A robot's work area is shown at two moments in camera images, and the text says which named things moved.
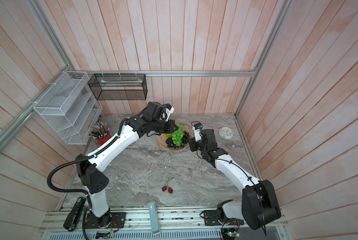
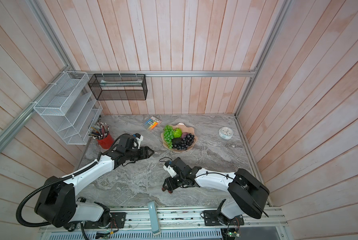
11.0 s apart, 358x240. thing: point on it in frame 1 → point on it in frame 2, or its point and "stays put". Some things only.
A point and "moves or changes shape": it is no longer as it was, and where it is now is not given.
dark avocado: (169, 141) → (177, 140)
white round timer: (226, 132) stays put
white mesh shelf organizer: (67, 104) stays put
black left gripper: (170, 122) → (144, 153)
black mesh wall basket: (118, 87) stays put
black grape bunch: (184, 139) moves or changes shape
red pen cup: (100, 131) stays put
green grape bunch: (177, 136) → (168, 135)
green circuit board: (233, 234) stays put
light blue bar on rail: (154, 218) stays put
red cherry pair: (165, 187) stays put
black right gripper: (192, 144) → (170, 183)
